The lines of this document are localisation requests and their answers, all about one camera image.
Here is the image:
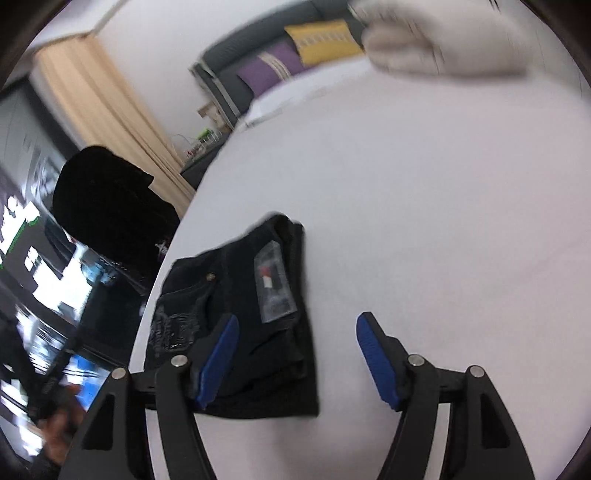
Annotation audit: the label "beige duvet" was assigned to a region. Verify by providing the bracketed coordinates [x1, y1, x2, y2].
[348, 0, 533, 78]

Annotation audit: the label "yellow pillow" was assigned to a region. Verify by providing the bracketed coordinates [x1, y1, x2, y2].
[283, 19, 366, 65]

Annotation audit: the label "bed with white sheet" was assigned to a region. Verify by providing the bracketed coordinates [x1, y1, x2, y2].
[124, 51, 591, 480]

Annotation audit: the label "clear plastic tag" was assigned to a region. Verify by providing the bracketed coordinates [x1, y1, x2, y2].
[253, 240, 297, 324]

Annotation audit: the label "grey headboard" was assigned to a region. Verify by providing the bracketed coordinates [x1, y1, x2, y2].
[191, 0, 366, 131]

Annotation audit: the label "purple pillow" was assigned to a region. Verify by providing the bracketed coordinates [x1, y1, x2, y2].
[235, 39, 308, 97]

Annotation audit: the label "black pants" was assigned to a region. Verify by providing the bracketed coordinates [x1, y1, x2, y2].
[144, 213, 320, 420]

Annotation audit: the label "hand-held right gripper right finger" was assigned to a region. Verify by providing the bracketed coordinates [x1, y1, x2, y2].
[355, 312, 537, 480]

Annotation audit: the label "black clothes pile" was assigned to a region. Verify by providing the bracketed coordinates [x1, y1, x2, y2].
[52, 146, 182, 278]

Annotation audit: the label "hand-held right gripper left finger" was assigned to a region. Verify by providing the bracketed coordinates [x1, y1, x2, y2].
[57, 313, 241, 480]

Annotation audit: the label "white pillow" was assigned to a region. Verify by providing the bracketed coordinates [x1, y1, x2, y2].
[244, 60, 370, 127]

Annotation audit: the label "person's left hand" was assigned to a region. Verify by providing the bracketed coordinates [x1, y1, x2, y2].
[39, 385, 83, 467]

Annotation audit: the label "person in black clothes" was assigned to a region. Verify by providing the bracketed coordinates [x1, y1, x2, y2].
[0, 85, 155, 416]

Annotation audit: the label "dark nightstand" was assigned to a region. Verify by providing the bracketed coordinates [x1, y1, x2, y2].
[173, 129, 228, 191]

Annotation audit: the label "beige curtain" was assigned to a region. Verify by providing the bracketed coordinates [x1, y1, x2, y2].
[34, 36, 197, 205]

